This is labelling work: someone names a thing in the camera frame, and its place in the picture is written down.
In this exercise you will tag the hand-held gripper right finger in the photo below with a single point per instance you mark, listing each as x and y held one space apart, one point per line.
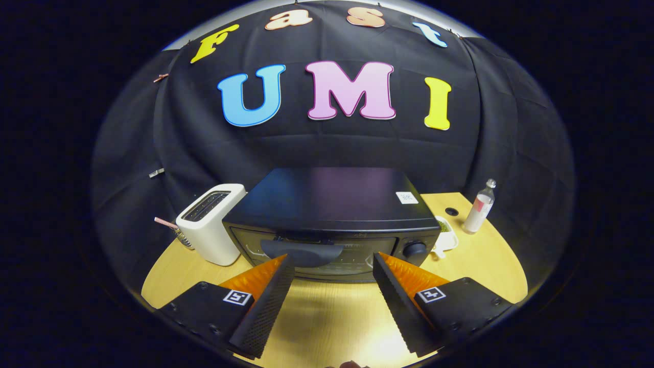
401 312

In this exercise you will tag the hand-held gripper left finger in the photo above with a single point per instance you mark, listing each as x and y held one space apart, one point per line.
265 314

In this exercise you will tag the black toaster oven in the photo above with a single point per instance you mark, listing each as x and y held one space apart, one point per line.
332 197

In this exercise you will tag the white slot toaster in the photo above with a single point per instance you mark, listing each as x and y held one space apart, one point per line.
214 235

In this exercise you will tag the white divided dish of beans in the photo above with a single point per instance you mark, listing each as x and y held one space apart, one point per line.
449 240

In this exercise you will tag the black table grommet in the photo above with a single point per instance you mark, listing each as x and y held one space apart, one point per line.
451 211

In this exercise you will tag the clear plastic bottle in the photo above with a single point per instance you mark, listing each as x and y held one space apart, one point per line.
479 212

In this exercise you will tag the pink striped straw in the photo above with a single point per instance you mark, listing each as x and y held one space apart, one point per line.
166 223

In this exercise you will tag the black backdrop cloth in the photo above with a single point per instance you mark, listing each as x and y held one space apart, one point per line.
357 145

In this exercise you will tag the metal cloth clip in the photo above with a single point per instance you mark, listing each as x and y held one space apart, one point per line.
157 173

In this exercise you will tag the red cloth clip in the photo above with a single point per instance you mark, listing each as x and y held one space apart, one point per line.
161 77

